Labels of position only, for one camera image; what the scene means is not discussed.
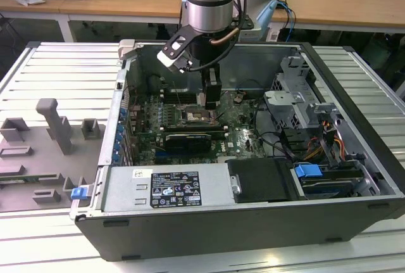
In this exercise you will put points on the grey parts rack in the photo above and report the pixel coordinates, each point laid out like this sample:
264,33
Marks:
38,159

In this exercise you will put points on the black plastic shroud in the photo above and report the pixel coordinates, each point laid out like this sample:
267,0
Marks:
259,179

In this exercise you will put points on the black graphics card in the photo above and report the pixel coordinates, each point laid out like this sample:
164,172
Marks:
186,143

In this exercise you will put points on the blue plastic case latch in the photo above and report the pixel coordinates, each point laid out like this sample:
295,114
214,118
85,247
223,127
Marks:
79,193

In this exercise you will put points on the silver power supply with label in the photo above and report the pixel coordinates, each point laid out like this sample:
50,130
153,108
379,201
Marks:
126,190

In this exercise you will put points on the wooden desk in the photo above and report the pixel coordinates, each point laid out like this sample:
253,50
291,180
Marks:
110,0
31,8

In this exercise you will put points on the blue card retention clip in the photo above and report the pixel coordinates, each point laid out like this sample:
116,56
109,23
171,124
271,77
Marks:
120,133
121,114
115,158
117,148

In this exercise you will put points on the green motherboard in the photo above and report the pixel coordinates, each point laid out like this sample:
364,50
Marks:
243,140

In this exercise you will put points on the grey plastic case latch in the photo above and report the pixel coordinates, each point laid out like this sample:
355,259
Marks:
126,48

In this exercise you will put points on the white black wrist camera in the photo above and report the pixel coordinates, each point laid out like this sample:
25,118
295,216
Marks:
167,57

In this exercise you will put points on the blue expansion slot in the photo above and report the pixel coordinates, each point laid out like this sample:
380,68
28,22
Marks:
161,151

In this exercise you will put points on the black grey PC case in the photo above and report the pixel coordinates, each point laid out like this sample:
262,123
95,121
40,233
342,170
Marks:
221,235

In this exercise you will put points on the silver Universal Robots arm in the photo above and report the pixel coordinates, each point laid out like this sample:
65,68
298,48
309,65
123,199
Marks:
209,7

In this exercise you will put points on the grey metal drive cage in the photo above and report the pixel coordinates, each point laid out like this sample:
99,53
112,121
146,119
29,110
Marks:
284,102

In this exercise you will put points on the black RAM slot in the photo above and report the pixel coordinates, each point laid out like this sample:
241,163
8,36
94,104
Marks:
218,133
169,100
169,95
196,128
169,92
196,125

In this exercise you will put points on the black cylindrical component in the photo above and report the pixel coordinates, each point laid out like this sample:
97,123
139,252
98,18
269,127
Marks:
154,83

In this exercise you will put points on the CPU socket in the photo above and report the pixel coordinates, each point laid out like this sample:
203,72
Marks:
182,115

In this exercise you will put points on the hard disk in blue carrier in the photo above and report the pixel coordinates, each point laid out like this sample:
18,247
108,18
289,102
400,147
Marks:
305,170

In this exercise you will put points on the grey disk bay frame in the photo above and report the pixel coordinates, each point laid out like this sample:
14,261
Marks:
329,110

